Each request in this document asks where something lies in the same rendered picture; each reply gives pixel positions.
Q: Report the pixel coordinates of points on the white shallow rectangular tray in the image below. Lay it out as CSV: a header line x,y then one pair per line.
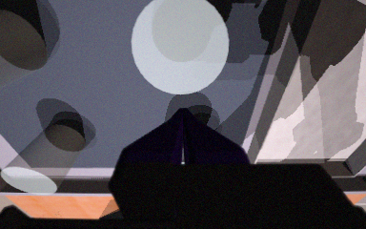
x,y
316,112

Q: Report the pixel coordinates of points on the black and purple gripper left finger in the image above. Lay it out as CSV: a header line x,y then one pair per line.
x,y
162,144

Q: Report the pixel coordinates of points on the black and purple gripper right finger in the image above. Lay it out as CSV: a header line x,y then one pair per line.
x,y
204,145

